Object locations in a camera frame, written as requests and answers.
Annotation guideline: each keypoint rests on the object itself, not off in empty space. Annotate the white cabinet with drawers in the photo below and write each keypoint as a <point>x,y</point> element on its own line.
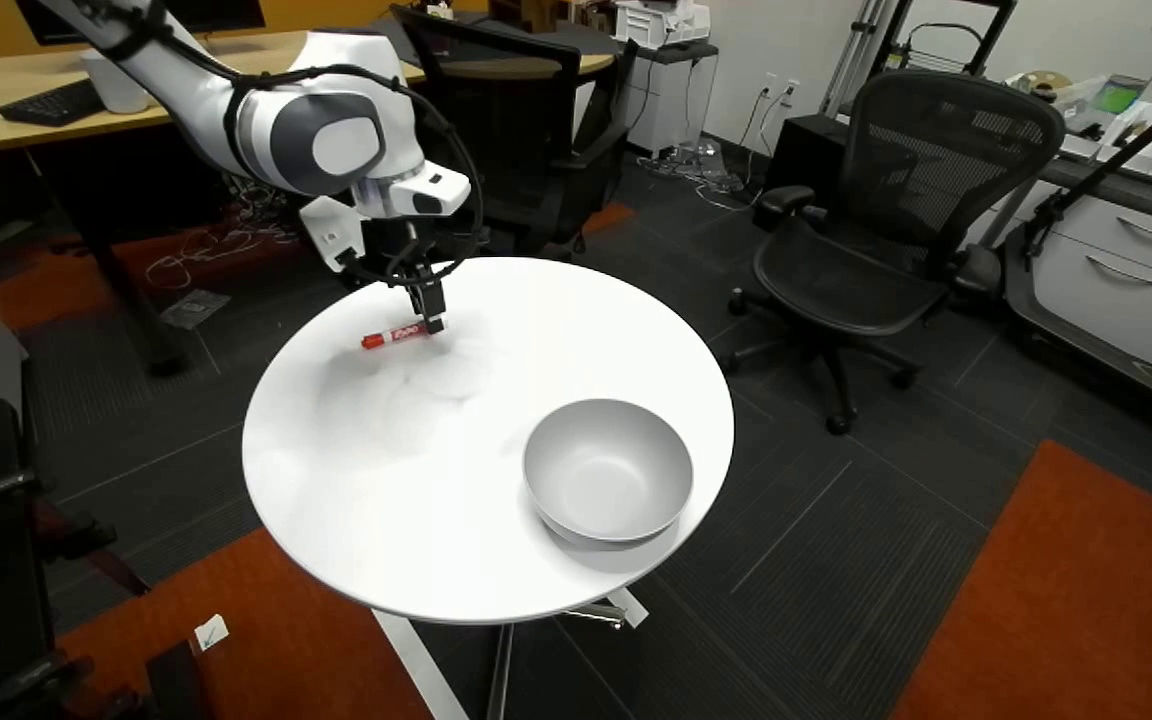
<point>1126,270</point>

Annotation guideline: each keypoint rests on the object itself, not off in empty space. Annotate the clear plastic bag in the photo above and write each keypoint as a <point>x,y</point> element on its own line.
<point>194,309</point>

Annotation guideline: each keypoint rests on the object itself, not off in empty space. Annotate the white bowl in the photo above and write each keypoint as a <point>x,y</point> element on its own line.
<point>606,470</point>

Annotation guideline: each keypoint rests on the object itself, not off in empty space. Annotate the wooden desk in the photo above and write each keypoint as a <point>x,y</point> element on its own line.
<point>26,125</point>

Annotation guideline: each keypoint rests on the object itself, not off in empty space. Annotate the monitor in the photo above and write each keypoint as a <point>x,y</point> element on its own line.
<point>56,25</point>

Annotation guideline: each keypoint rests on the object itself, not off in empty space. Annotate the white printer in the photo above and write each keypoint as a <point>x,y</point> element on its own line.
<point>661,22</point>

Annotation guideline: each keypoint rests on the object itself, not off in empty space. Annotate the white drawer cabinet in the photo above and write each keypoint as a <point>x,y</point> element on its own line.
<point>671,100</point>

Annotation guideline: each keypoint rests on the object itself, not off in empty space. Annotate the metal ladder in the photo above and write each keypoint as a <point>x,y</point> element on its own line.
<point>871,45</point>

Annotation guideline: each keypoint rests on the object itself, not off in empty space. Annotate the black mesh office chair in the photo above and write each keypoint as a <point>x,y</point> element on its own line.
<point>896,230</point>

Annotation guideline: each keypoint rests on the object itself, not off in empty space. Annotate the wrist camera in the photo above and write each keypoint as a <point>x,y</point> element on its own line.
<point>331,232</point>

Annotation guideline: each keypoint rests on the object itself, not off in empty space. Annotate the black keyboard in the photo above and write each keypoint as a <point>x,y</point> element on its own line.
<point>54,103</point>

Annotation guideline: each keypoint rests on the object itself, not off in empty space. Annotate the wall socket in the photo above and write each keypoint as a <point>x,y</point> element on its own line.
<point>781,88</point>

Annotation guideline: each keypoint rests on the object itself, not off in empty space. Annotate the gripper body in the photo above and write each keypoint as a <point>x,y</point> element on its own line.
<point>398,242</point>

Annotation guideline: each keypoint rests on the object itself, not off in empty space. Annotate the black computer tower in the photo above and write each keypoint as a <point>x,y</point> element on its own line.
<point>804,160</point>

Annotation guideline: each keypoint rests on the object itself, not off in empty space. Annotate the white cup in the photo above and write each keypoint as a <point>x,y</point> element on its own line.
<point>118,85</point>

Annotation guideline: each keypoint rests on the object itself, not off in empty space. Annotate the green box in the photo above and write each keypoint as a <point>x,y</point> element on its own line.
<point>1120,97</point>

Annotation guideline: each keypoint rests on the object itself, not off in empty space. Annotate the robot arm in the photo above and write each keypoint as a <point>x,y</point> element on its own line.
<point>316,130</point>

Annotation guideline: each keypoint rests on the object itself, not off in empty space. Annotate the red marker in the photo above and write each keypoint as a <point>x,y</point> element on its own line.
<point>396,335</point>

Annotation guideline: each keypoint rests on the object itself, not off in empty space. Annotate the white paper tag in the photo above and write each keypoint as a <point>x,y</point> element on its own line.
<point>211,633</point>

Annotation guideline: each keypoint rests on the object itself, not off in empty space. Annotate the stand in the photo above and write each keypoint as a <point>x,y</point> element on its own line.
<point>1106,165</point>

